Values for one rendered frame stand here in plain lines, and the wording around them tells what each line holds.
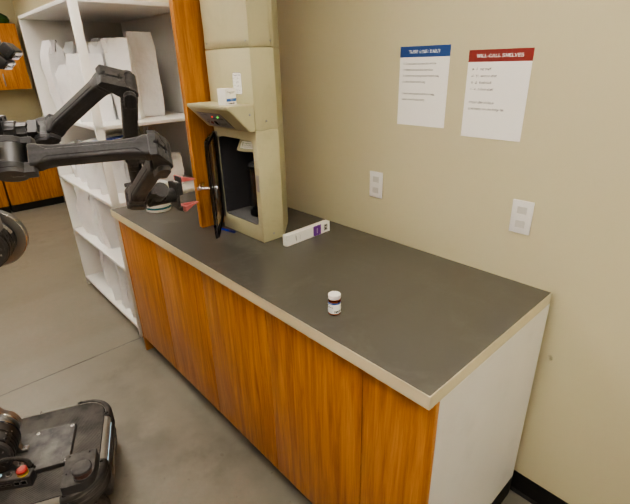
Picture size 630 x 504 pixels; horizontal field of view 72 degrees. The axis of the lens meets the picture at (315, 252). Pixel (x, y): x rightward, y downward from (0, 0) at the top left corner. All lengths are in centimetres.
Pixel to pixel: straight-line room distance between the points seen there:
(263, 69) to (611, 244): 132
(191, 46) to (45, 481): 179
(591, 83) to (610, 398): 99
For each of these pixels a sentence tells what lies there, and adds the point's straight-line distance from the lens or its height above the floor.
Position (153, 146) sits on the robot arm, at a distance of 135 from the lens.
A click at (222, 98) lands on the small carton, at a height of 154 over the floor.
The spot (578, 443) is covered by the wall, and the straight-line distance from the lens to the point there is 194.
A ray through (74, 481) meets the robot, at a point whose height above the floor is 28.
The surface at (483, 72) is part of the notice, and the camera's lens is 163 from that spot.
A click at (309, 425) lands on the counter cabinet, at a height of 50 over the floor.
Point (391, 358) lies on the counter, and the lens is 119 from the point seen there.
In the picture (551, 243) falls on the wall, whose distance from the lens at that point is 162.
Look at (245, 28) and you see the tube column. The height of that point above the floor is 177.
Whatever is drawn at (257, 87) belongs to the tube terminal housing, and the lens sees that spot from 179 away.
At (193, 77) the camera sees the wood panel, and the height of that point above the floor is 161.
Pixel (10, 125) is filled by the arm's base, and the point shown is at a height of 148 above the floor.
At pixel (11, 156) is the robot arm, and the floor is 145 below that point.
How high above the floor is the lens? 165
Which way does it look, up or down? 23 degrees down
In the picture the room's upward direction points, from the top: 2 degrees counter-clockwise
